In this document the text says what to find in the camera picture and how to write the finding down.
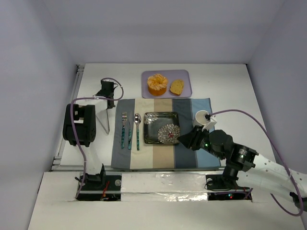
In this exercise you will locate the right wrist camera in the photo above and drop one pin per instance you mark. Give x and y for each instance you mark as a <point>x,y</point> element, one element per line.
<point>210,122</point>

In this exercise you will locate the white ceramic mug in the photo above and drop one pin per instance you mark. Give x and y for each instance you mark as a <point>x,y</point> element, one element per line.
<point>199,119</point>

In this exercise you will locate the striped cloth placemat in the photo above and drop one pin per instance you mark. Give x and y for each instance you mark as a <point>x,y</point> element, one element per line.
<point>159,156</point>

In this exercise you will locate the slice of bread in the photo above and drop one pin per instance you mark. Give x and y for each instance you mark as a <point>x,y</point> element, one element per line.
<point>177,87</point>

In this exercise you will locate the spoon with teal handle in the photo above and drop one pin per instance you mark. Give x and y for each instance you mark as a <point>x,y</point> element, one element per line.
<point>137,121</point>

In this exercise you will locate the black floral square plate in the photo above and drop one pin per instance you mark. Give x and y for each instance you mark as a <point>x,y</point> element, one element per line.
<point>161,128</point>

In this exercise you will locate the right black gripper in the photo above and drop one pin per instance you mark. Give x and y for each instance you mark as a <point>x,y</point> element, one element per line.
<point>196,138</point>

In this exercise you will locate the lavender serving tray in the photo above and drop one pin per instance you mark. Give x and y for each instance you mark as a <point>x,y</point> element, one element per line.
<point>171,75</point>

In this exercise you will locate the foil covered front panel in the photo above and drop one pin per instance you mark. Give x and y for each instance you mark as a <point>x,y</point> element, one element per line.
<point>163,187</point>

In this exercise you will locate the fork with teal handle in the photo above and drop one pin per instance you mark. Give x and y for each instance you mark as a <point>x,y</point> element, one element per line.
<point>124,120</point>

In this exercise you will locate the aluminium frame rail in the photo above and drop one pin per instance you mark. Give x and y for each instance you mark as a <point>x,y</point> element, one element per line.
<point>57,164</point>

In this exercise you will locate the orange bundt cake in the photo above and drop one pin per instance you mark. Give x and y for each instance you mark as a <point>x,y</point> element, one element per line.
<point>157,84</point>

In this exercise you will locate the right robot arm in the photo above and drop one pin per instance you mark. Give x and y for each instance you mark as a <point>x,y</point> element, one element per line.
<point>245,167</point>

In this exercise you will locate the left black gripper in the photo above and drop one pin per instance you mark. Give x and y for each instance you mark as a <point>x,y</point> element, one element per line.
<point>109,96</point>

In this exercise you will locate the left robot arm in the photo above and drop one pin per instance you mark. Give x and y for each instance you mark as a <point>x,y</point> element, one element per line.
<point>79,130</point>

